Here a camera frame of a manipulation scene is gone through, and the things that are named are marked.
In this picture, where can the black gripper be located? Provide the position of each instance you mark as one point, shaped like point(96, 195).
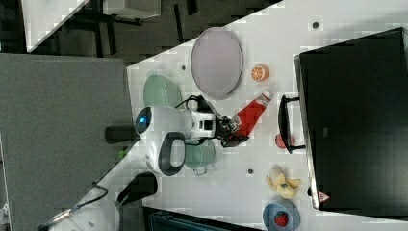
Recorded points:
point(227, 131)

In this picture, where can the red ketchup bottle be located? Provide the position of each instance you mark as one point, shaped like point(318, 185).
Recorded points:
point(245, 120)

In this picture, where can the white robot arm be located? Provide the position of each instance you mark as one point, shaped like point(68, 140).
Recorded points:
point(163, 134)

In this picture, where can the black toaster oven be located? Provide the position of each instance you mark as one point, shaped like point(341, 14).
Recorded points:
point(353, 99)

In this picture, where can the green metal cup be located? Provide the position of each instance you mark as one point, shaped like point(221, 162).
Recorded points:
point(198, 157)

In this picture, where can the red strawberry toy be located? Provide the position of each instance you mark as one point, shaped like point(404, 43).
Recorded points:
point(279, 142)

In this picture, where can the orange slice toy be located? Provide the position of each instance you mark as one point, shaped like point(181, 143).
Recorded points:
point(259, 73)

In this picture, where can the purple round plate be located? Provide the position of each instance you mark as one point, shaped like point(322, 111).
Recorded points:
point(216, 62)

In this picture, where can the green plastic colander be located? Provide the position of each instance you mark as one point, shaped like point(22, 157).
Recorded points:
point(160, 91)

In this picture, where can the peeled banana toy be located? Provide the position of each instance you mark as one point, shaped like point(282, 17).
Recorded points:
point(281, 184)

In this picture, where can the black cup with spatula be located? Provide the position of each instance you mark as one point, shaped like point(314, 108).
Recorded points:
point(143, 185)

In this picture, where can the blue bowl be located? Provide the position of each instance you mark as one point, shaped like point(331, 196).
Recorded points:
point(281, 206)

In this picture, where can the green marker pen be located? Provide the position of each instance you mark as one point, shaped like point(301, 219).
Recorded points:
point(121, 154)

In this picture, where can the strawberry toy in bowl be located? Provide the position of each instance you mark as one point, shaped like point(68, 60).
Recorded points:
point(281, 219)

